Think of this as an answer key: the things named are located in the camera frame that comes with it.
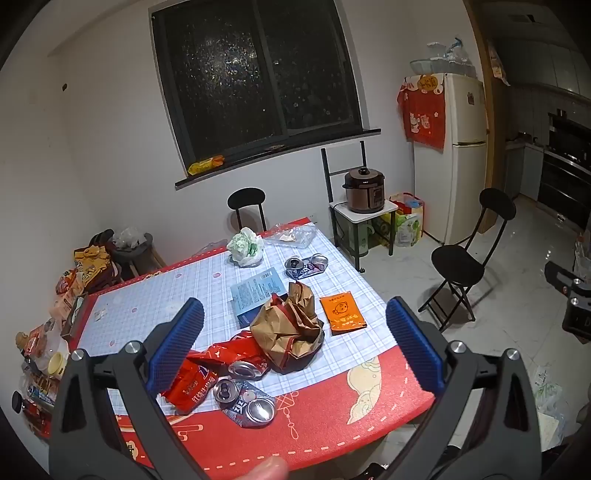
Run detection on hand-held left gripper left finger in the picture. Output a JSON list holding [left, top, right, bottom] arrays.
[[48, 296, 215, 480]]

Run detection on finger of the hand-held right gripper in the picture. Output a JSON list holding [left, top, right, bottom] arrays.
[[545, 261, 585, 295]]

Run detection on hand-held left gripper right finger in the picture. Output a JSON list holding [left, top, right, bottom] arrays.
[[385, 296, 543, 480]]

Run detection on light blue cardboard box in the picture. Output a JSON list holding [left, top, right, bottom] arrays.
[[230, 267, 288, 329]]

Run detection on person's left hand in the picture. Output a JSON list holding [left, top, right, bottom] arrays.
[[247, 457, 291, 480]]

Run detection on red snack wrapper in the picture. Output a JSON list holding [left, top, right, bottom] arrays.
[[159, 330, 271, 414]]

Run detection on plaid tablecloth with red border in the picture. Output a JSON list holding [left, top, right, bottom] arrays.
[[44, 217, 437, 469]]

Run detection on orange flat packet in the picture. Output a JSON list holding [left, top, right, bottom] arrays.
[[320, 292, 369, 335]]

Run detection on wooden stool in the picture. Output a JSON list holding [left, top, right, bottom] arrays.
[[111, 233, 167, 280]]

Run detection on black folding chair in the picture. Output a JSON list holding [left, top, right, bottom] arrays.
[[418, 188, 517, 332]]

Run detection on black kitchen oven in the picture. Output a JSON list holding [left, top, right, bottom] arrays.
[[538, 111, 591, 229]]

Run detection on brown tissue box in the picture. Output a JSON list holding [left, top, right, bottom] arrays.
[[60, 293, 88, 342]]

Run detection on crumpled brown paper bag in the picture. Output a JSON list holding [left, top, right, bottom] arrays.
[[249, 281, 326, 374]]

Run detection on white and green plastic bag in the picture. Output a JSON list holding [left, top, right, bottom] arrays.
[[226, 227, 265, 268]]

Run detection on crumpled clear bag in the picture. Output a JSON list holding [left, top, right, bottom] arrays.
[[112, 227, 146, 250]]

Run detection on pile of snack packets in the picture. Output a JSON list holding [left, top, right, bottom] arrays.
[[14, 231, 123, 416]]

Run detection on cream lidded cup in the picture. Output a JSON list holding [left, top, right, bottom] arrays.
[[48, 353, 70, 379]]

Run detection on colourful shopping bag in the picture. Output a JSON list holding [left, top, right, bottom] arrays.
[[372, 192, 426, 247]]

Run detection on green kettle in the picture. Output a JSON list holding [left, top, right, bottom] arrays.
[[336, 217, 375, 258]]

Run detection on black rack with white shelf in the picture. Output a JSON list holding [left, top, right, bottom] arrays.
[[321, 141, 399, 273]]

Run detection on cream refrigerator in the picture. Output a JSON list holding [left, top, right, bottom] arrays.
[[412, 73, 489, 246]]

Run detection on clear plastic bag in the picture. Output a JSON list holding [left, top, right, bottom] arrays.
[[264, 222, 319, 250]]

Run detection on black round-back chair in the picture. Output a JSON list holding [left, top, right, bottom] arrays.
[[226, 187, 269, 232]]

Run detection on brown pressure cooker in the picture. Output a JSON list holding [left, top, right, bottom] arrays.
[[342, 167, 386, 214]]

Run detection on yellow snack packet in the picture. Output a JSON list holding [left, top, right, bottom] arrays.
[[187, 155, 225, 176]]

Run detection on red printed cloth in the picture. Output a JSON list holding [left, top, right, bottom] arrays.
[[398, 74, 448, 149]]

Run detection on black window sill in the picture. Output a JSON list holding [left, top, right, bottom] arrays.
[[174, 128, 382, 190]]

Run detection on clear plastic bags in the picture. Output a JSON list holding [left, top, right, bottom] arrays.
[[409, 38, 476, 77]]

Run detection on dark window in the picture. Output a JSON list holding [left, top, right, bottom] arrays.
[[150, 0, 365, 160]]

